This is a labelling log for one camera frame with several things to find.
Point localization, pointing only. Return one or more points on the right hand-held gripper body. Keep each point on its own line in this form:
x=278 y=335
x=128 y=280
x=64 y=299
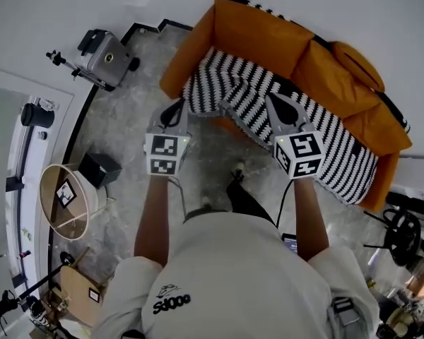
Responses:
x=300 y=152

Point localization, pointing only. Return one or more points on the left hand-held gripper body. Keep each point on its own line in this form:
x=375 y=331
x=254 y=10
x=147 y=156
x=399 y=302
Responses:
x=164 y=150

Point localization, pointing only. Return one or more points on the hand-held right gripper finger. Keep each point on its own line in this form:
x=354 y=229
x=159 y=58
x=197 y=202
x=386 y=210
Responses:
x=272 y=113
x=297 y=105

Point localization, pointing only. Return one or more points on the black white zigzag blanket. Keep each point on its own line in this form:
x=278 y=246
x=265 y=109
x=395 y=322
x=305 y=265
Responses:
x=233 y=80

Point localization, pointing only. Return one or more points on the orange sofa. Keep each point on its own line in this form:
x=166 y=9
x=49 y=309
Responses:
x=261 y=37

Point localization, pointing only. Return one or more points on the person's right forearm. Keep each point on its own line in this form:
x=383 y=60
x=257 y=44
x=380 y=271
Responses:
x=311 y=217

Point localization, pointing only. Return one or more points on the person's left forearm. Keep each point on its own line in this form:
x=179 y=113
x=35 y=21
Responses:
x=153 y=217

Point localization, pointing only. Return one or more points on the person's light shoe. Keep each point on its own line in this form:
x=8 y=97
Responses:
x=239 y=167
x=206 y=202

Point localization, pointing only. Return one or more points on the black box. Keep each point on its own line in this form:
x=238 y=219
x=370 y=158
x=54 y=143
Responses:
x=100 y=169

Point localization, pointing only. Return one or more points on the person's black trouser leg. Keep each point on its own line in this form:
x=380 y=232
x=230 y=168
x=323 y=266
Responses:
x=245 y=200

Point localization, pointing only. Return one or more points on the orange cushion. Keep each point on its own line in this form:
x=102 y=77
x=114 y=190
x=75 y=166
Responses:
x=358 y=64

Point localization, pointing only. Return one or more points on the silver suitcase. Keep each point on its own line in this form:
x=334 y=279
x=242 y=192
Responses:
x=104 y=60

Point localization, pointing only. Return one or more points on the black smartphone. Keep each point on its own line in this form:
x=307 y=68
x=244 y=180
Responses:
x=290 y=242

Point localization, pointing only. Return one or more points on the black cylindrical bin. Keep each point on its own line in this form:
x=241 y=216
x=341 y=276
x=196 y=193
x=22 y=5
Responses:
x=37 y=116

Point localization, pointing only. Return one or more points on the beige round lampshade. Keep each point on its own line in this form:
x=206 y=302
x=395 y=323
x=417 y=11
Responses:
x=61 y=221

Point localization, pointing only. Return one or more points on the black metal chair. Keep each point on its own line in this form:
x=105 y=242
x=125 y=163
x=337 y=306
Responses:
x=404 y=237

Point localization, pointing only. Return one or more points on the person's white t-shirt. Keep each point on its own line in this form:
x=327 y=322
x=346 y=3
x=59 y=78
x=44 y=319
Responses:
x=244 y=277

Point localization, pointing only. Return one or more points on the wooden chair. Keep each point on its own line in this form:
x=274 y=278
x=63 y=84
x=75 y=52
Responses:
x=77 y=288

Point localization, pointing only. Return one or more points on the black white sneaker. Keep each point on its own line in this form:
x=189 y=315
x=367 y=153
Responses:
x=39 y=313

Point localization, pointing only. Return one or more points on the black floor stand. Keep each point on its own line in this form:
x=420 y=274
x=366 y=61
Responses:
x=1 y=306

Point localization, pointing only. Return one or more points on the black white picture frame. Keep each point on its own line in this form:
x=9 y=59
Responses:
x=66 y=193

